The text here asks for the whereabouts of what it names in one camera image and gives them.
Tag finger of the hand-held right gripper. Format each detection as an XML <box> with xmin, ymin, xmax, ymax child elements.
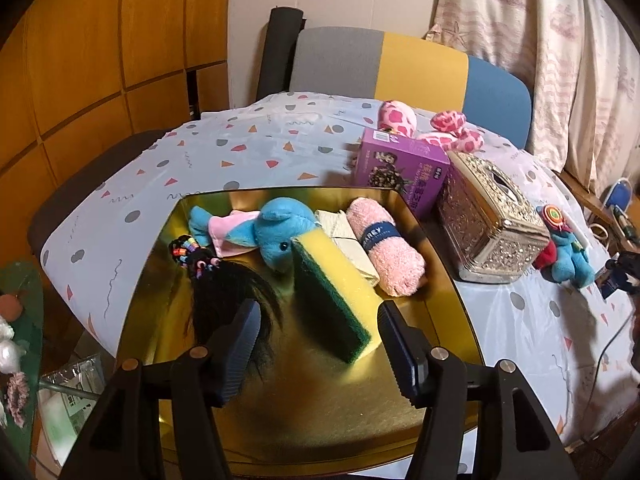
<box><xmin>605</xmin><ymin>251</ymin><xmax>640</xmax><ymax>295</ymax></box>

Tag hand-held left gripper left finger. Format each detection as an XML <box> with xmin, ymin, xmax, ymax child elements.
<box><xmin>60</xmin><ymin>297</ymin><xmax>263</xmax><ymax>480</ymax></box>

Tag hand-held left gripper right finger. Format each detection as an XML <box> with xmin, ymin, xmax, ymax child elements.
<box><xmin>377</xmin><ymin>300</ymin><xmax>583</xmax><ymax>480</ymax></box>

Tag blue tissue packet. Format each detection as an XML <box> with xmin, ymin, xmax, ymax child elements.
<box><xmin>601</xmin><ymin>269</ymin><xmax>626</xmax><ymax>302</ymax></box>

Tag black hairpiece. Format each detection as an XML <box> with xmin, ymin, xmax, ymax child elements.
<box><xmin>192</xmin><ymin>260</ymin><xmax>281</xmax><ymax>366</ymax></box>

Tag blue plush with lollipop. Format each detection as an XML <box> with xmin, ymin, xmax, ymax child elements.
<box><xmin>532</xmin><ymin>203</ymin><xmax>596</xmax><ymax>289</ymax></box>

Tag yellow green sponge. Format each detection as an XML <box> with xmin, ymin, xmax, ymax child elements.
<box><xmin>291</xmin><ymin>232</ymin><xmax>386</xmax><ymax>363</ymax></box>

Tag gold tray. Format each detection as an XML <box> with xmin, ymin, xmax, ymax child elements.
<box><xmin>117</xmin><ymin>185</ymin><xmax>483</xmax><ymax>466</ymax></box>

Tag pink towel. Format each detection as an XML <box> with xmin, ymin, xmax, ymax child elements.
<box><xmin>346</xmin><ymin>197</ymin><xmax>426</xmax><ymax>297</ymax></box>

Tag colourful beaded hair ties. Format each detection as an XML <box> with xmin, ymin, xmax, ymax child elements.
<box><xmin>169</xmin><ymin>234</ymin><xmax>221</xmax><ymax>281</ymax></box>

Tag blue elephant plush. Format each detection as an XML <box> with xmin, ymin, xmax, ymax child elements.
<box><xmin>189</xmin><ymin>197</ymin><xmax>321</xmax><ymax>273</ymax></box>

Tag beige cloth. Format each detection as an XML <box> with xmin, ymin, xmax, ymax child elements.
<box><xmin>315</xmin><ymin>209</ymin><xmax>381</xmax><ymax>281</ymax></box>

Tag black green tool bag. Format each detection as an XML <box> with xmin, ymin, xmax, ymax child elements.
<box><xmin>612</xmin><ymin>205</ymin><xmax>640</xmax><ymax>242</ymax></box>

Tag blue folding chair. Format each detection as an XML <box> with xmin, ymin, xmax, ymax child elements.
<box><xmin>602</xmin><ymin>177</ymin><xmax>640</xmax><ymax>246</ymax></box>

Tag wooden side table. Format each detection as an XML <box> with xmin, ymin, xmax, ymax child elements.
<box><xmin>555</xmin><ymin>170</ymin><xmax>616</xmax><ymax>223</ymax></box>

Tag silver ornate tissue box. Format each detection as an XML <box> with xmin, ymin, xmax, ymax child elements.
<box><xmin>437</xmin><ymin>151</ymin><xmax>551</xmax><ymax>285</ymax></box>

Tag clear plastic packet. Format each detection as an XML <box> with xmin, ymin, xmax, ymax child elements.
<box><xmin>40</xmin><ymin>355</ymin><xmax>107</xmax><ymax>456</ymax></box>

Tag purple box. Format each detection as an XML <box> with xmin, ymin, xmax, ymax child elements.
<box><xmin>350</xmin><ymin>127</ymin><xmax>451</xmax><ymax>218</ymax></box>

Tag glass side table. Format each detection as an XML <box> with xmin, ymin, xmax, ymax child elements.
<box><xmin>0</xmin><ymin>260</ymin><xmax>121</xmax><ymax>466</ymax></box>

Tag pink fuzzy ornament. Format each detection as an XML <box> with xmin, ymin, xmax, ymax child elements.
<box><xmin>6</xmin><ymin>372</ymin><xmax>32</xmax><ymax>428</ymax></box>

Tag cream printed curtain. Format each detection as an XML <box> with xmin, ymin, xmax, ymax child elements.
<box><xmin>425</xmin><ymin>0</ymin><xmax>640</xmax><ymax>196</ymax></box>

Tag white round ornament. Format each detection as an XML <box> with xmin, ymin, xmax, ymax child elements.
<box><xmin>0</xmin><ymin>315</ymin><xmax>25</xmax><ymax>375</ymax></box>

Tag orange round ornament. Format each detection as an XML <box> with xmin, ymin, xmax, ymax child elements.
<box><xmin>0</xmin><ymin>295</ymin><xmax>23</xmax><ymax>322</ymax></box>

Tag pink spotted giraffe plush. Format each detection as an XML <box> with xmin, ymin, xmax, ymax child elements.
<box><xmin>377</xmin><ymin>100</ymin><xmax>486</xmax><ymax>155</ymax></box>

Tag grey yellow blue chair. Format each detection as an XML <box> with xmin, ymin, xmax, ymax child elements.
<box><xmin>257</xmin><ymin>7</ymin><xmax>533</xmax><ymax>148</ymax></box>

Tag wooden wardrobe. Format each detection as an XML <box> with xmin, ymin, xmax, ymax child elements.
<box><xmin>0</xmin><ymin>0</ymin><xmax>231</xmax><ymax>231</ymax></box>

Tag black cable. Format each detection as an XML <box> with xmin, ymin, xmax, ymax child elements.
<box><xmin>582</xmin><ymin>310</ymin><xmax>623</xmax><ymax>413</ymax></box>

